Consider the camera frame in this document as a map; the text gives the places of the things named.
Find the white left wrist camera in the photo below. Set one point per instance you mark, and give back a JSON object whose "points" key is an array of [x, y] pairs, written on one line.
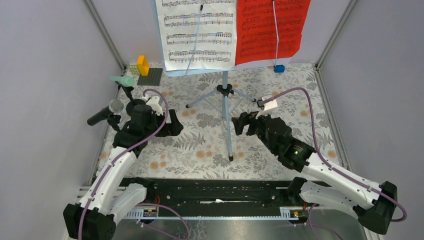
{"points": [[155, 104]]}

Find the dark grey brick baseplate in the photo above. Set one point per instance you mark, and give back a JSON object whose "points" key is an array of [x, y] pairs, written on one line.
{"points": [[152, 79]]}

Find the orange toy brick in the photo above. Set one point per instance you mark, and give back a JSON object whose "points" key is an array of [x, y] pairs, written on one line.
{"points": [[143, 65]]}

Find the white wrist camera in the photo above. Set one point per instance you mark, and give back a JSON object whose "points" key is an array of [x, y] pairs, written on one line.
{"points": [[155, 104], [266, 108]]}

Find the black far microphone stand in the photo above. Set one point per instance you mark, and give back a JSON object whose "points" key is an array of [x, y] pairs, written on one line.
{"points": [[128, 92]]}

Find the black microphone stand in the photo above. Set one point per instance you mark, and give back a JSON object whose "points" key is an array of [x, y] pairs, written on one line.
{"points": [[114, 120], [128, 92]]}

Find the red sheet music page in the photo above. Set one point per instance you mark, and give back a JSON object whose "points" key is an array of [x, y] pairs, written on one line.
{"points": [[269, 29]]}

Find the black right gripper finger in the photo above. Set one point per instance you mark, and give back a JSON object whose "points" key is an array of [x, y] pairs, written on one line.
{"points": [[238, 126], [248, 117]]}

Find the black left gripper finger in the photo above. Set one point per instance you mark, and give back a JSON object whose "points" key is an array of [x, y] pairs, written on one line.
{"points": [[172, 117], [175, 129]]}

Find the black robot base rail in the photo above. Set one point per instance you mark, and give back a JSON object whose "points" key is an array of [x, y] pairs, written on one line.
{"points": [[219, 198]]}

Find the black near microphone stand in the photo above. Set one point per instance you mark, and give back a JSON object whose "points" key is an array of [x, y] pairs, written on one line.
{"points": [[114, 120]]}

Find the blue toy brick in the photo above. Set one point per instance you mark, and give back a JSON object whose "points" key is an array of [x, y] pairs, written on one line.
{"points": [[280, 68]]}

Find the white sheet music page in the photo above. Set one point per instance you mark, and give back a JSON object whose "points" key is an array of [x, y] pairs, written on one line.
{"points": [[197, 34]]}

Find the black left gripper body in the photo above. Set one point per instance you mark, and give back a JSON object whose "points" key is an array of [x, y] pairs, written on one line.
{"points": [[156, 121]]}

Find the floral patterned table mat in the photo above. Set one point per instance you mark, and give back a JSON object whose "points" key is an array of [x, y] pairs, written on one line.
{"points": [[205, 149]]}

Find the pale green toy brick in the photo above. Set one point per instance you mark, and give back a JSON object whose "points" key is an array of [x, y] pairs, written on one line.
{"points": [[134, 69]]}

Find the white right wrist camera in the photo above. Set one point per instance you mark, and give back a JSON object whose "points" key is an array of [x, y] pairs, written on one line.
{"points": [[266, 108]]}

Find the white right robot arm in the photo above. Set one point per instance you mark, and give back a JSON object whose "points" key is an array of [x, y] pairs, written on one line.
{"points": [[369, 202]]}

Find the light blue music stand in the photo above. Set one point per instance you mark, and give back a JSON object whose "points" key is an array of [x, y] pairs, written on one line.
{"points": [[224, 90]]}

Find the mint green microphone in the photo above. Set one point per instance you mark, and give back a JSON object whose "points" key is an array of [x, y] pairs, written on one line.
{"points": [[126, 81]]}

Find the black silver microphone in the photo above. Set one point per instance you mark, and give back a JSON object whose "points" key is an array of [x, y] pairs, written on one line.
{"points": [[115, 106]]}

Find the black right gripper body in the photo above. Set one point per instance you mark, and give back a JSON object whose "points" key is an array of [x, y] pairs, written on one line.
{"points": [[258, 128]]}

